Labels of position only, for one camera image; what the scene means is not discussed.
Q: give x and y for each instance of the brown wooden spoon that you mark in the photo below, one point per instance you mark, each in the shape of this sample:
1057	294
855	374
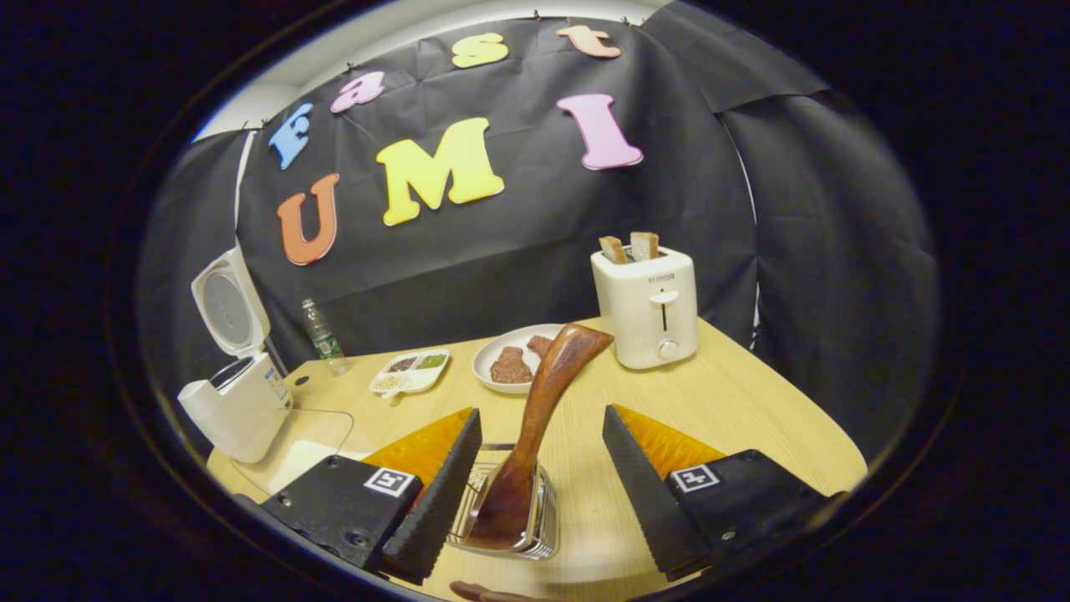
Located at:
543	393

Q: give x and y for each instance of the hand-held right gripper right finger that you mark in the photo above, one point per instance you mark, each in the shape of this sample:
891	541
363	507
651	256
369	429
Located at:
644	493

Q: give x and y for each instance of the white toaster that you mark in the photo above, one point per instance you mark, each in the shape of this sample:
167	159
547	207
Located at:
644	318

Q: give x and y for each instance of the white divided bean tray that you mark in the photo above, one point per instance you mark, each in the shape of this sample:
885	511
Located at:
414	372

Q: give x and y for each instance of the clear plastic water bottle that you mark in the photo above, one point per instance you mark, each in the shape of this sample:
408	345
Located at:
326	339

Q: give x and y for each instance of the black backdrop cloth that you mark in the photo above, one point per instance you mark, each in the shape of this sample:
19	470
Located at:
518	242

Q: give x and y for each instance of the toasted bread slice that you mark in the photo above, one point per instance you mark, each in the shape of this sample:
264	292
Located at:
644	245
613	249

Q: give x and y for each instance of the white rice cooker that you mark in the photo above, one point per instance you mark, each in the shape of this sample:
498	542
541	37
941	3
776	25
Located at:
242	401

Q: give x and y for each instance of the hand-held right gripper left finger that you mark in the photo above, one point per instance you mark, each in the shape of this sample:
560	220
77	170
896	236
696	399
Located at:
439	502

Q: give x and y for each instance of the white round plate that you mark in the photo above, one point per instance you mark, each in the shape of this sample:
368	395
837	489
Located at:
501	339

